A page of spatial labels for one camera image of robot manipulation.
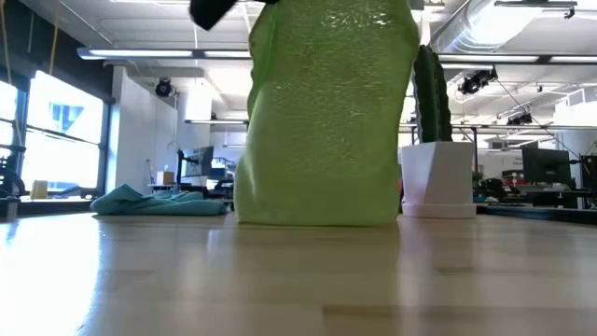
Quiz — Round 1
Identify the green microfiber towel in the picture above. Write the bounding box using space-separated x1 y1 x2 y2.
232 0 421 228

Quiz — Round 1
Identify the computer monitor on arm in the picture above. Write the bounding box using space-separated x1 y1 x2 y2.
175 145 215 188

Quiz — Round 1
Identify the pale blue microfiber towel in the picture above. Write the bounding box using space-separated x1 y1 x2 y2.
89 183 229 217

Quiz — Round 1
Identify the long ceiling light bar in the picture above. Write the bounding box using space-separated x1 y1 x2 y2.
76 46 253 61
437 53 597 65

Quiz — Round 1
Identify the black round ceiling fixture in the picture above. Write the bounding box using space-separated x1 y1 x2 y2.
154 77 174 98

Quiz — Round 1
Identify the large bright window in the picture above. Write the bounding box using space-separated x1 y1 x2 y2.
21 69 111 192

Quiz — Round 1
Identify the tan box by window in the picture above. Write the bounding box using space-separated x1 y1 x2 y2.
30 179 49 201

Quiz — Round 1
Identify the white faceted plant pot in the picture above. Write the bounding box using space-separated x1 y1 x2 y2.
399 141 476 205

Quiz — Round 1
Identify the black desk monitor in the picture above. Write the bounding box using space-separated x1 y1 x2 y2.
521 147 573 188

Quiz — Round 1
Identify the yellow hanging cord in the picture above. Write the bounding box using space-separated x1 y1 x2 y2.
49 0 62 76

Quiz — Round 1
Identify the silver ventilation duct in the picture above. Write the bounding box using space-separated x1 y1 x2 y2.
428 0 537 55

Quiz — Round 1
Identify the black ceiling camera rig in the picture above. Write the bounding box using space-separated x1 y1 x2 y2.
456 67 499 97

